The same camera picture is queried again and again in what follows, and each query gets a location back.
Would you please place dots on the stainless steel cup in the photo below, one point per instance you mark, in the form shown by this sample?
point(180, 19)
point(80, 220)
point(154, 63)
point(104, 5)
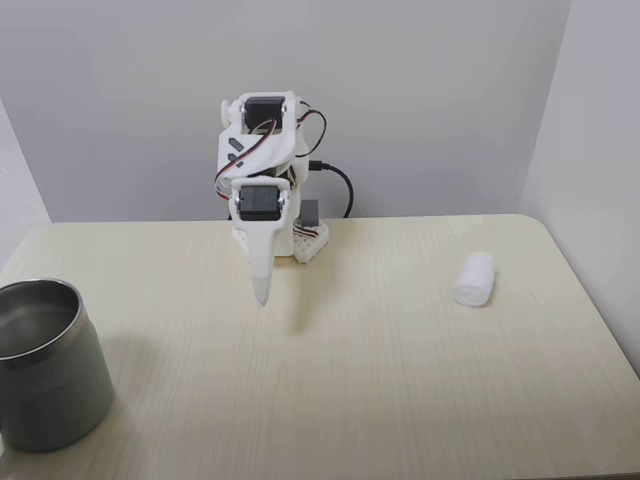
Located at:
point(47, 380)

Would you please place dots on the white gauze dressing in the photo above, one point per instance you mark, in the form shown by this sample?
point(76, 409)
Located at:
point(475, 280)

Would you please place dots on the small grey block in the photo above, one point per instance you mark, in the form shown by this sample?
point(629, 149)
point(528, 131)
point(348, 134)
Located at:
point(310, 212)

